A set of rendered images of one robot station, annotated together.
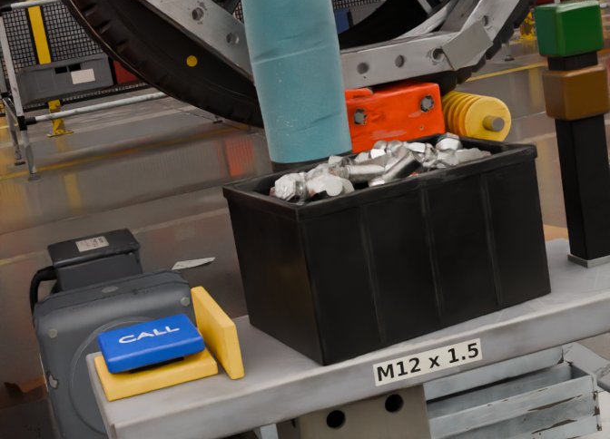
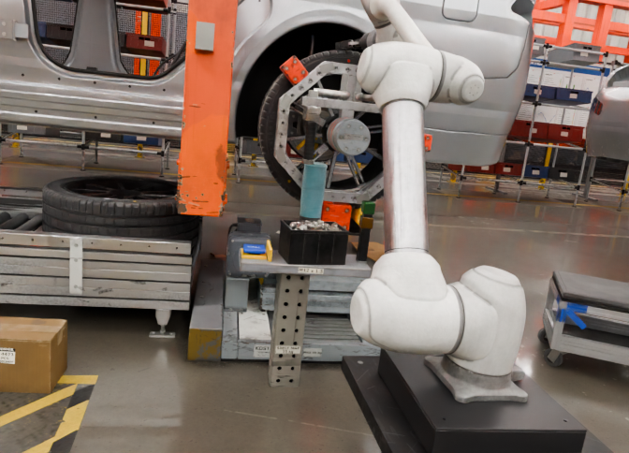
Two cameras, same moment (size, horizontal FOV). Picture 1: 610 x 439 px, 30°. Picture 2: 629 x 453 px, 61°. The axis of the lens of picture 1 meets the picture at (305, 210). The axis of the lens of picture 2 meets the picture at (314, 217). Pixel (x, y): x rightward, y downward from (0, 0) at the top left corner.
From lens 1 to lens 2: 0.93 m
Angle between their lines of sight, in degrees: 4
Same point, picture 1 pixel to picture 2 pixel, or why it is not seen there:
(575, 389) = not seen: hidden behind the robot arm
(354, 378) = (293, 269)
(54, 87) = (255, 150)
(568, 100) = (362, 223)
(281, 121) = (304, 206)
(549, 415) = not seen: hidden behind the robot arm
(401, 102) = (340, 208)
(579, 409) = not seen: hidden behind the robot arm
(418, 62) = (347, 198)
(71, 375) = (234, 253)
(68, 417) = (229, 263)
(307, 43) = (315, 188)
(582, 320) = (348, 272)
